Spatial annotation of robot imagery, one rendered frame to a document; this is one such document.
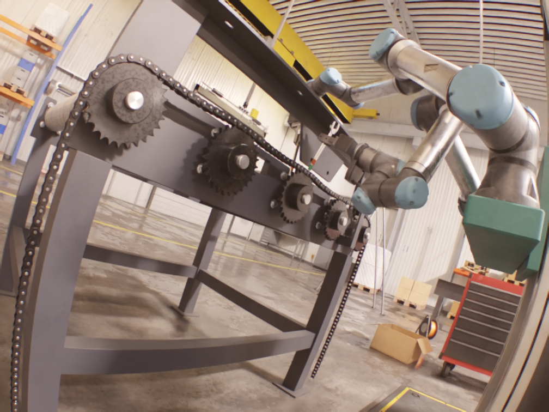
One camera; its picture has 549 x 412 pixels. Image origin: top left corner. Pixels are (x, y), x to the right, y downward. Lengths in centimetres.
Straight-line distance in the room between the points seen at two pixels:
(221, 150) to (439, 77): 51
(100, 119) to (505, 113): 70
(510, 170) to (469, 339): 225
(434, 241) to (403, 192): 1031
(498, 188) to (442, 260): 1027
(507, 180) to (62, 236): 83
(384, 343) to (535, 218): 251
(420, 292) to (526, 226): 822
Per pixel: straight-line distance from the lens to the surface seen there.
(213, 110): 68
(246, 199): 85
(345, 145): 92
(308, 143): 107
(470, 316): 278
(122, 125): 58
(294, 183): 92
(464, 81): 61
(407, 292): 883
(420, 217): 1124
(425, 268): 1091
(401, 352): 292
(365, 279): 907
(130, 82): 57
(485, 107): 57
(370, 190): 80
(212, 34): 80
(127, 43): 66
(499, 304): 279
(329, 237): 119
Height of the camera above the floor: 73
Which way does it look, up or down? 5 degrees up
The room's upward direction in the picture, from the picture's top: 20 degrees clockwise
